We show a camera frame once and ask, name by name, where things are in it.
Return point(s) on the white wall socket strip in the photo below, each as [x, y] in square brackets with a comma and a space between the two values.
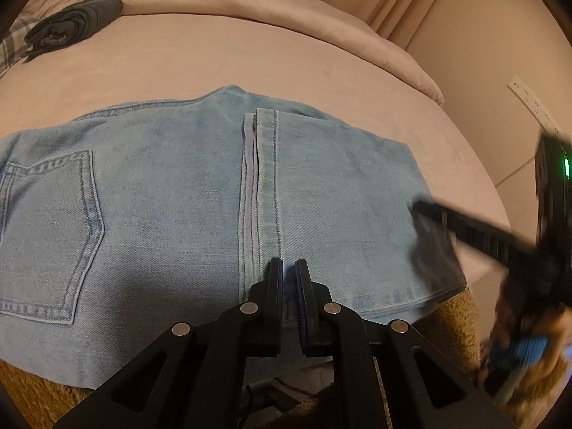
[531, 102]

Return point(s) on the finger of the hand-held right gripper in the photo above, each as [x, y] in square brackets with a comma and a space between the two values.
[473, 232]
[523, 351]

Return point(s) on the dark folded garment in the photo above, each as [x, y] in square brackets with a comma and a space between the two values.
[76, 22]

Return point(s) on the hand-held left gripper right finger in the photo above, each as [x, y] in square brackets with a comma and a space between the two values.
[300, 295]

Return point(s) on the brown fluffy cloth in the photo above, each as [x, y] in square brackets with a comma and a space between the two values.
[451, 335]

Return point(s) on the light blue jeans pants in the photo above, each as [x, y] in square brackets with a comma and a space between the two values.
[156, 214]

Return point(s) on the plaid pillow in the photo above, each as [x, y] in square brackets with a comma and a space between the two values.
[13, 42]

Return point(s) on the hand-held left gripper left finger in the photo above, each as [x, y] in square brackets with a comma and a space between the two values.
[276, 295]

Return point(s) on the pink curtain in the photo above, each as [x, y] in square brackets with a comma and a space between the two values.
[393, 0]

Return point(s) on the pink duvet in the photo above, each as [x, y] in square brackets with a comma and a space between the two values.
[268, 9]

